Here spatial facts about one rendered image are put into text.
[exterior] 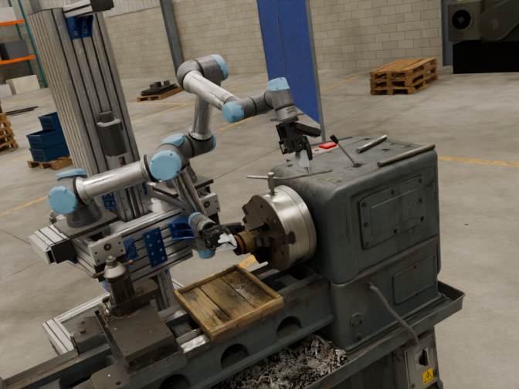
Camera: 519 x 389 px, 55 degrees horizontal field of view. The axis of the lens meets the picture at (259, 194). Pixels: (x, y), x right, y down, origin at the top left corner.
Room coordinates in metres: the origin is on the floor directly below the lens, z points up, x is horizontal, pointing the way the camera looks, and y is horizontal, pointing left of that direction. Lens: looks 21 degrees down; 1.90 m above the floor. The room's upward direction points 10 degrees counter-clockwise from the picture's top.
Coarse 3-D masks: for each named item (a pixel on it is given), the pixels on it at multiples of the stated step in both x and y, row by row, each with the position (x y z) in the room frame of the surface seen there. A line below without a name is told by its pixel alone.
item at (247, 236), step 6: (240, 234) 1.69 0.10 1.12; (246, 234) 1.69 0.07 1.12; (252, 234) 1.71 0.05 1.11; (240, 240) 1.67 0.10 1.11; (246, 240) 1.67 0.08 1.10; (252, 240) 1.67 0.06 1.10; (240, 246) 1.65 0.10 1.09; (246, 246) 1.66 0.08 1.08; (252, 246) 1.67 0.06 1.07; (234, 252) 1.70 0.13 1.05; (240, 252) 1.65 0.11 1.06; (246, 252) 1.67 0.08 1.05
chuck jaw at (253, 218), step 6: (246, 204) 1.80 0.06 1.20; (252, 204) 1.80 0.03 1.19; (246, 210) 1.78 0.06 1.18; (252, 210) 1.78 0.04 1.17; (246, 216) 1.76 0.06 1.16; (252, 216) 1.77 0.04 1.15; (258, 216) 1.77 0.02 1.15; (246, 222) 1.75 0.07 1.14; (252, 222) 1.75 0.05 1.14; (258, 222) 1.75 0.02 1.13; (264, 222) 1.76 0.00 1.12; (246, 228) 1.72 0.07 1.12; (252, 228) 1.73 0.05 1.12; (258, 228) 1.77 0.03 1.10
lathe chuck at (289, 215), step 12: (264, 192) 1.78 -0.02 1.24; (276, 192) 1.76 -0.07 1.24; (264, 204) 1.73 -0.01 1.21; (276, 204) 1.69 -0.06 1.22; (288, 204) 1.69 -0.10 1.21; (264, 216) 1.74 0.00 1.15; (276, 216) 1.66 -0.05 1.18; (288, 216) 1.65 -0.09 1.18; (300, 216) 1.67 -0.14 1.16; (264, 228) 1.80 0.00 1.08; (276, 228) 1.67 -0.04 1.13; (288, 228) 1.63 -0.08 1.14; (300, 228) 1.64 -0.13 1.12; (300, 240) 1.63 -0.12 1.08; (276, 252) 1.70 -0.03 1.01; (288, 252) 1.62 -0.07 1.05; (300, 252) 1.64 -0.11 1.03; (276, 264) 1.71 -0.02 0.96; (288, 264) 1.63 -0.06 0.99
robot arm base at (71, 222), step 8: (80, 208) 1.97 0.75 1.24; (88, 208) 1.98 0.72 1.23; (96, 208) 2.02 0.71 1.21; (72, 216) 1.96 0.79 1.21; (80, 216) 1.96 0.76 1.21; (88, 216) 1.97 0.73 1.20; (96, 216) 1.98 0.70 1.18; (72, 224) 1.96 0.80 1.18; (80, 224) 1.95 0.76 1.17; (88, 224) 1.96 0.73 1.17
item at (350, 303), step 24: (432, 240) 1.86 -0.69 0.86; (384, 264) 1.73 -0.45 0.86; (408, 264) 1.81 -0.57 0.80; (432, 264) 1.86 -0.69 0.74; (336, 288) 1.64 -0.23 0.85; (360, 288) 1.69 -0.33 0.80; (384, 288) 1.74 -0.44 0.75; (408, 288) 1.79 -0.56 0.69; (432, 288) 1.87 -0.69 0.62; (336, 312) 1.65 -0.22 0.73; (360, 312) 1.68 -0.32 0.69; (384, 312) 1.74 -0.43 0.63; (408, 312) 1.79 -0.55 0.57; (336, 336) 1.67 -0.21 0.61; (360, 336) 1.67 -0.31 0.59; (384, 360) 1.76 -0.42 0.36; (336, 384) 1.78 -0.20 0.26; (360, 384) 1.69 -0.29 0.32; (384, 384) 1.75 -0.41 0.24; (432, 384) 1.91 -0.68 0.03
